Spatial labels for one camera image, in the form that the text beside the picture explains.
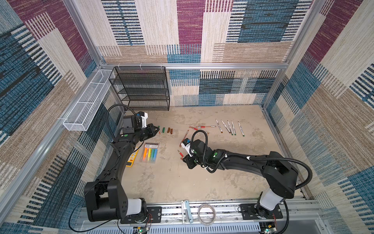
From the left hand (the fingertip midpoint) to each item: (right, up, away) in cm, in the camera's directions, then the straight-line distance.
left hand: (158, 128), depth 83 cm
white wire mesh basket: (-51, +8, +11) cm, 53 cm away
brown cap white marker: (+40, -1, +23) cm, 46 cm away
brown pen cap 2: (+5, -3, +23) cm, 23 cm away
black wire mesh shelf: (-15, +29, +27) cm, 42 cm away
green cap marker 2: (+50, -1, +24) cm, 55 cm away
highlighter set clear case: (-8, -16, +11) cm, 21 cm away
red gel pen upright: (+15, -6, +21) cm, 27 cm away
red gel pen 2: (+21, -1, +25) cm, 32 cm away
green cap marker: (+47, -1, +25) cm, 53 cm away
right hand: (+16, -18, +1) cm, 24 cm away
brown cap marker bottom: (+44, 0, +25) cm, 50 cm away
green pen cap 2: (-1, -2, +25) cm, 25 cm away
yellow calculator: (-18, -19, +8) cm, 28 cm away
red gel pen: (+13, -15, 0) cm, 20 cm away
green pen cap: (-5, 0, +25) cm, 26 cm away
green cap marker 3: (+54, -2, +23) cm, 59 cm away
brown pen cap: (+2, -2, +25) cm, 25 cm away
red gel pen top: (+29, 0, +25) cm, 39 cm away
